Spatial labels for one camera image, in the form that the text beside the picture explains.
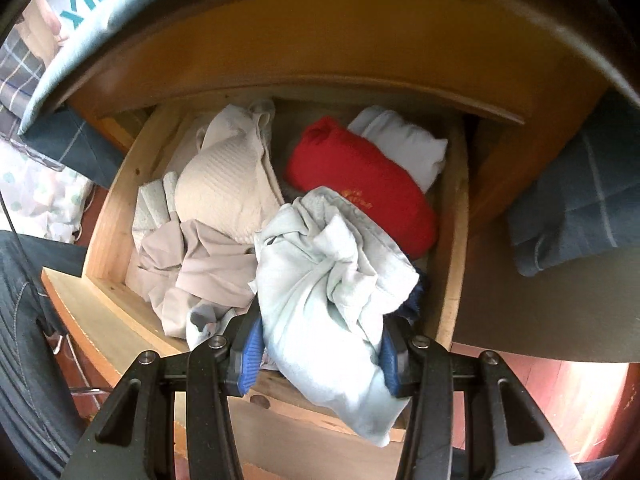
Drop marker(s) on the pale blue underwear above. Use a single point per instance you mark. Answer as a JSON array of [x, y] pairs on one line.
[[320, 310]]

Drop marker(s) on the beige garment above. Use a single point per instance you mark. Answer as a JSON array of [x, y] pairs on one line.
[[200, 270]]

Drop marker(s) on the white garment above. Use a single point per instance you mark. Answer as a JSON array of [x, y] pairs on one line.
[[405, 145]]

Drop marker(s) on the blue checked cloth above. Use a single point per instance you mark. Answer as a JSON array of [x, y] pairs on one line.
[[575, 200]]

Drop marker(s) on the person's leg in jeans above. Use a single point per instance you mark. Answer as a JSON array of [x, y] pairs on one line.
[[30, 360]]

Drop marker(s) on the white floral sheet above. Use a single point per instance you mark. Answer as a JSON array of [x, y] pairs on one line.
[[35, 195]]

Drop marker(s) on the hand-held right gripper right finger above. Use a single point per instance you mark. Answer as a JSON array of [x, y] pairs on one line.
[[392, 365]]

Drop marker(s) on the wooden nightstand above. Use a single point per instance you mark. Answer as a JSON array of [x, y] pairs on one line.
[[325, 35]]

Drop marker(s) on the grey white sock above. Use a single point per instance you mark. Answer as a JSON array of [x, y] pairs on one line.
[[200, 325]]

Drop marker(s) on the dark blue garment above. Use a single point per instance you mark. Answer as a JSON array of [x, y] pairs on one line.
[[415, 300]]

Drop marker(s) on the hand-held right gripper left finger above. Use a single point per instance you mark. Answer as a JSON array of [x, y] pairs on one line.
[[245, 355]]

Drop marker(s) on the white cardboard box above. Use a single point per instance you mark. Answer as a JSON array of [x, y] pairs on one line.
[[100, 20]]

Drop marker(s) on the red underwear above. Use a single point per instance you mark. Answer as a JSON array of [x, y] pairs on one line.
[[370, 175]]

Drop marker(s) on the beige lace bra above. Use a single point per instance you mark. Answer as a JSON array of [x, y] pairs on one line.
[[220, 185]]

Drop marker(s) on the wooden drawer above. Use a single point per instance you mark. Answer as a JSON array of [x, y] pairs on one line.
[[115, 320]]

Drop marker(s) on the plaid blanket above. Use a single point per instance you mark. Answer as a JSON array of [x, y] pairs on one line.
[[20, 70]]

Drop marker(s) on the textured grey cloth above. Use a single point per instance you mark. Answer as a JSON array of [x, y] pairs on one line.
[[150, 210]]

